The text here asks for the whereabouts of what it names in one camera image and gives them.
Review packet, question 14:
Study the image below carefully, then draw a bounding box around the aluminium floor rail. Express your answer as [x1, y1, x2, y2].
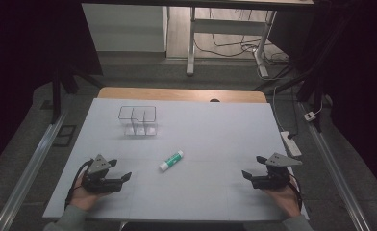
[299, 101, 372, 231]
[0, 107, 69, 231]

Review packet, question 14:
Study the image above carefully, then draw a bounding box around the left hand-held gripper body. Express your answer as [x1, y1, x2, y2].
[81, 154, 124, 194]

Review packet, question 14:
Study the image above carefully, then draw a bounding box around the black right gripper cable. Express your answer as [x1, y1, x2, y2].
[288, 173, 304, 213]

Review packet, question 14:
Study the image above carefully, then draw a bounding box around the white table cover board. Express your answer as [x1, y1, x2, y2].
[42, 97, 310, 223]

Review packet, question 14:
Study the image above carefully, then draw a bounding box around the white power cable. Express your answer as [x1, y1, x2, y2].
[271, 84, 288, 133]

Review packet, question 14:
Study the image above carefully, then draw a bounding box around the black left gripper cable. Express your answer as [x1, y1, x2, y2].
[63, 158, 95, 210]

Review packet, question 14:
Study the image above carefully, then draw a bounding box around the black metal stand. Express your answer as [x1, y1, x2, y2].
[253, 62, 327, 133]
[49, 62, 105, 125]

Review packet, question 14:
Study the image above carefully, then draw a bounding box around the white power strip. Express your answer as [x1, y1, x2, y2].
[279, 130, 303, 158]

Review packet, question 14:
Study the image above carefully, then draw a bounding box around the white cabinet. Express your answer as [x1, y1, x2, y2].
[81, 3, 169, 53]

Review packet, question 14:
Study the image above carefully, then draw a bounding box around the person's left hand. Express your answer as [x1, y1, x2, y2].
[68, 174, 108, 212]

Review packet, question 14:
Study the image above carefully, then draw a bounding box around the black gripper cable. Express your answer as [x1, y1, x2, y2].
[63, 158, 95, 210]
[288, 173, 304, 213]

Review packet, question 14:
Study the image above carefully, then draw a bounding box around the green white glue stick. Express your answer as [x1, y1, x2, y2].
[158, 149, 185, 173]

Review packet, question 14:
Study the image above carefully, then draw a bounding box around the tangle of floor cables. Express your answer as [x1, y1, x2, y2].
[194, 8, 290, 81]

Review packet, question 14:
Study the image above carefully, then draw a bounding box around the clear plastic organizer box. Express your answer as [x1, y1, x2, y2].
[117, 105, 159, 138]

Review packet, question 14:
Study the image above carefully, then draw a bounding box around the white desk frame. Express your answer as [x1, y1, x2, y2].
[186, 6, 278, 78]

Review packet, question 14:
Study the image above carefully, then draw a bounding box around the person's right hand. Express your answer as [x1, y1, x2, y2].
[263, 180, 302, 219]

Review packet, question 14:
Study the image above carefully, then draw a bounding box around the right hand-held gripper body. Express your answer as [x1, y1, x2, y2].
[250, 152, 303, 191]

